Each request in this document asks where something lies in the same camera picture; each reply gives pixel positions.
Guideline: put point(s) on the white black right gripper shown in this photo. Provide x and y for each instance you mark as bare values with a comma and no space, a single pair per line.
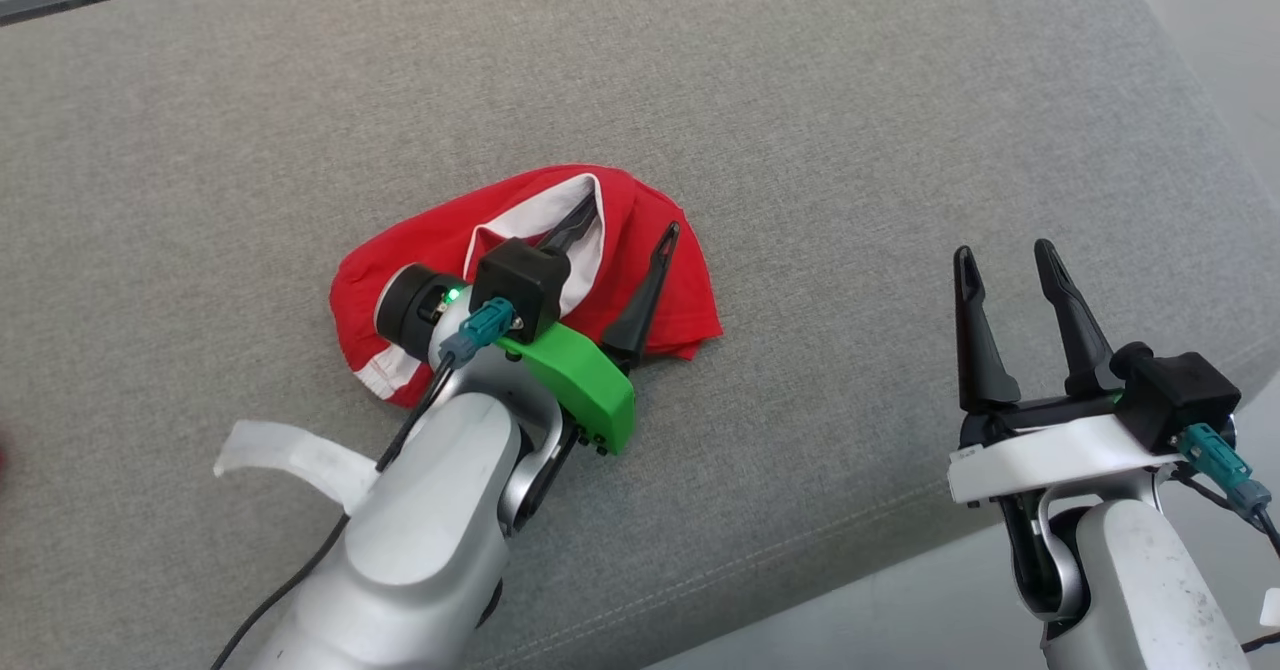
1050,455

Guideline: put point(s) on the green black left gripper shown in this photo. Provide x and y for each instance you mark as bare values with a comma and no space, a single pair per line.
590,390

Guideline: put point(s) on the red white striped jersey garment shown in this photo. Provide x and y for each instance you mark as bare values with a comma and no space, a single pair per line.
430,240

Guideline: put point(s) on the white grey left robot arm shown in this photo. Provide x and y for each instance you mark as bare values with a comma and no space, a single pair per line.
420,510

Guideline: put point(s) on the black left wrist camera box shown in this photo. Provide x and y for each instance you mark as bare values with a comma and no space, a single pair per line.
520,285

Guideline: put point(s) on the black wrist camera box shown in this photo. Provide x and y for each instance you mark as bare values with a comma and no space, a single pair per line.
520,285
1175,395

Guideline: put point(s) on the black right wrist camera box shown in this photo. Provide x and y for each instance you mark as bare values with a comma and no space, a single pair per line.
1175,395

